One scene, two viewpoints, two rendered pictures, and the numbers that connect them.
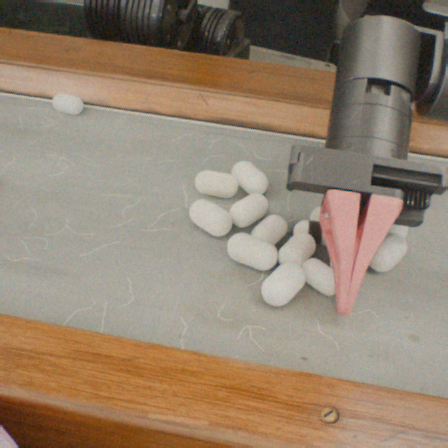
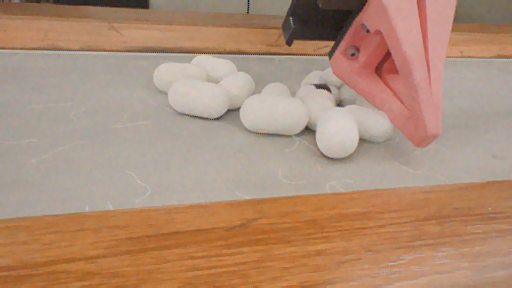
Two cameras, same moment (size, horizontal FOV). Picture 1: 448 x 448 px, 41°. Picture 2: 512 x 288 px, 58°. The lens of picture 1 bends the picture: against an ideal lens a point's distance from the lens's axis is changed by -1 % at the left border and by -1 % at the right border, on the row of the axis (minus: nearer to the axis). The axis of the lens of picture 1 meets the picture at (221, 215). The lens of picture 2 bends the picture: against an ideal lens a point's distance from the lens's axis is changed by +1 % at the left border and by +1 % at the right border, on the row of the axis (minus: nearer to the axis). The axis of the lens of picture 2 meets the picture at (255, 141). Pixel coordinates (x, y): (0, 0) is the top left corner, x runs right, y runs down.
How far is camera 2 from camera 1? 0.25 m
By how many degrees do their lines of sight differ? 27
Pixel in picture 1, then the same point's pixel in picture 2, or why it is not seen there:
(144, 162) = (72, 80)
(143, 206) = (97, 109)
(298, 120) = (222, 40)
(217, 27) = not seen: hidden behind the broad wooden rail
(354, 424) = not seen: outside the picture
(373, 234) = (439, 31)
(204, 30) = not seen: hidden behind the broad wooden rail
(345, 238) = (412, 41)
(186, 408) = (411, 263)
